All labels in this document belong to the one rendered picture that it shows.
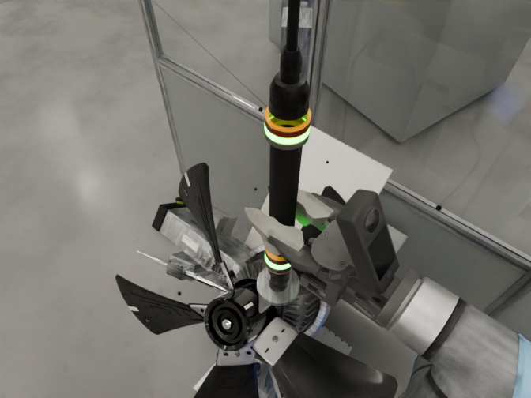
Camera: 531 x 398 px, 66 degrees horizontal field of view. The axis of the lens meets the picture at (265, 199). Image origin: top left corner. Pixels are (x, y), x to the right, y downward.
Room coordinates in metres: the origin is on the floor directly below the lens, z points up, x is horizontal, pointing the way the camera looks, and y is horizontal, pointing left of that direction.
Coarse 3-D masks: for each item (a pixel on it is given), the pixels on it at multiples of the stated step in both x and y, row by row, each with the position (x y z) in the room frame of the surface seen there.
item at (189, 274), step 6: (138, 252) 0.59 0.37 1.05; (156, 258) 0.56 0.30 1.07; (162, 264) 0.54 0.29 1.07; (186, 270) 0.51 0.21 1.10; (186, 276) 0.49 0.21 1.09; (192, 276) 0.49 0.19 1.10; (198, 276) 0.49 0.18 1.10; (204, 282) 0.47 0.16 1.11; (210, 282) 0.47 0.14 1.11; (222, 288) 0.45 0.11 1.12
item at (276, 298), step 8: (264, 272) 0.31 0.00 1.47; (264, 280) 0.30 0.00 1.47; (288, 280) 0.30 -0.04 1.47; (296, 280) 0.30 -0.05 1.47; (256, 288) 0.28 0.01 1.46; (264, 288) 0.28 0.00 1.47; (288, 288) 0.28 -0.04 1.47; (296, 288) 0.28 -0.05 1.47; (264, 296) 0.27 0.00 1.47; (272, 296) 0.27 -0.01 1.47; (280, 296) 0.27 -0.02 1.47; (288, 296) 0.27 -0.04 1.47; (296, 296) 0.27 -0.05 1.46; (272, 304) 0.26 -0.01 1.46; (280, 304) 0.26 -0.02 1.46
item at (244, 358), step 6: (252, 342) 0.31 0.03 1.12; (246, 348) 0.30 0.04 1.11; (222, 354) 0.28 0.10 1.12; (228, 354) 0.28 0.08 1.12; (234, 354) 0.29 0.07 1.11; (240, 354) 0.29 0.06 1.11; (246, 354) 0.29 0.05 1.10; (252, 354) 0.29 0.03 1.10; (222, 360) 0.27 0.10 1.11; (228, 360) 0.27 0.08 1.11; (234, 360) 0.28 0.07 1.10; (240, 360) 0.28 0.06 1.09; (246, 360) 0.28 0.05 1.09; (252, 360) 0.28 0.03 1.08
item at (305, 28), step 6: (300, 6) 0.96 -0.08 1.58; (306, 6) 0.95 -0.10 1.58; (300, 12) 0.93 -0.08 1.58; (306, 12) 0.93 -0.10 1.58; (282, 18) 0.90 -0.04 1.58; (300, 18) 0.90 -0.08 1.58; (306, 18) 0.90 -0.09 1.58; (282, 24) 0.88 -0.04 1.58; (300, 24) 0.88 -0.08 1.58; (306, 24) 0.88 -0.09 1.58; (282, 30) 0.87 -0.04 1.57; (300, 30) 0.87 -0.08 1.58; (306, 30) 0.86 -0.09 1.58; (282, 36) 0.87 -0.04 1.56; (300, 36) 0.86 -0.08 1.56; (306, 36) 0.86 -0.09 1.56; (282, 42) 0.87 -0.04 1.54; (300, 42) 0.86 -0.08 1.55; (306, 42) 0.86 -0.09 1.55; (282, 48) 0.87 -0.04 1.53; (300, 48) 0.86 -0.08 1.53; (306, 48) 0.86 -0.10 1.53; (306, 54) 0.86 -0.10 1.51
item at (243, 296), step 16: (240, 288) 0.40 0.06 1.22; (224, 304) 0.35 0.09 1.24; (240, 304) 0.34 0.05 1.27; (256, 304) 0.36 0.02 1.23; (208, 320) 0.33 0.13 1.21; (240, 320) 0.32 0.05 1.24; (256, 320) 0.32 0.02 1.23; (272, 320) 0.35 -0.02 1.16; (224, 336) 0.30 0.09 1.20; (240, 336) 0.29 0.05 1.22; (256, 336) 0.30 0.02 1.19
